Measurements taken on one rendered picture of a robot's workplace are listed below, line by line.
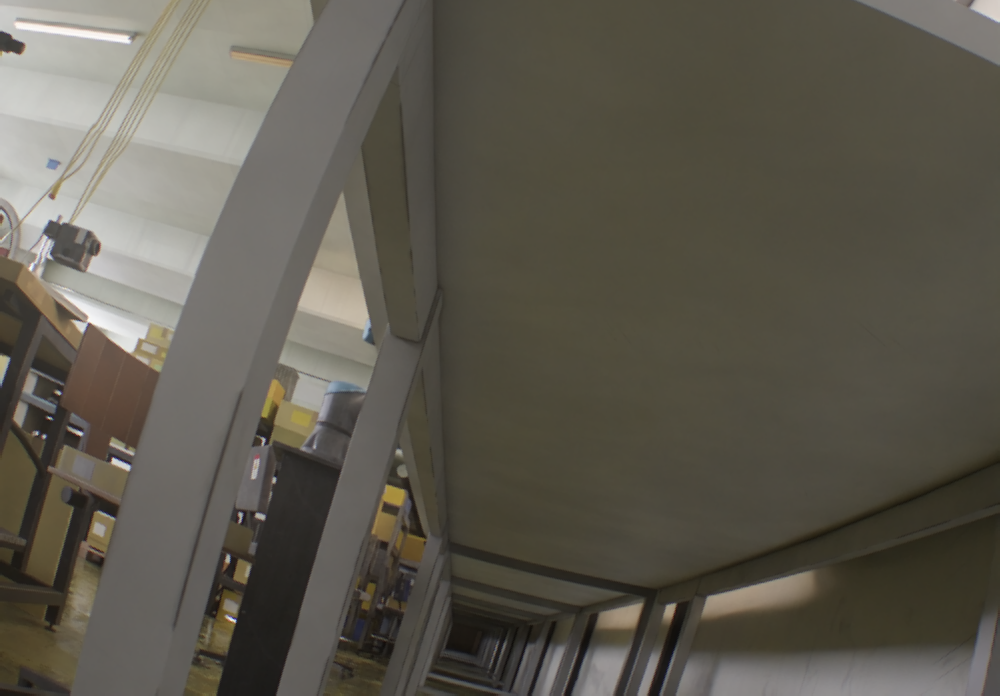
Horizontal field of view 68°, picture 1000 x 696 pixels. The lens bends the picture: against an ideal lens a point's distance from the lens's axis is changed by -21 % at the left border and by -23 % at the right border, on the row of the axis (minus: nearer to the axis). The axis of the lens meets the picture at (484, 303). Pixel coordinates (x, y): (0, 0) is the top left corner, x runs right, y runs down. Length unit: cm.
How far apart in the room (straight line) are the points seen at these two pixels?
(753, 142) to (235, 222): 34
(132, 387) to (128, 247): 975
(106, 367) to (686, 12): 171
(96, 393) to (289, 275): 165
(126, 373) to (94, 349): 13
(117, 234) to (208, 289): 1159
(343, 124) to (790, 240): 39
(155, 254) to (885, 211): 1120
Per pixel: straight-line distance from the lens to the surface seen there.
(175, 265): 1146
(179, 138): 818
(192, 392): 38
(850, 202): 63
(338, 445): 212
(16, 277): 213
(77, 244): 273
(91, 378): 201
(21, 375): 230
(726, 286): 78
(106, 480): 171
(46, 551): 327
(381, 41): 44
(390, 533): 1040
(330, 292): 1087
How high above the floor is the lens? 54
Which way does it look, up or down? 21 degrees up
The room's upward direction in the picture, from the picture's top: 17 degrees clockwise
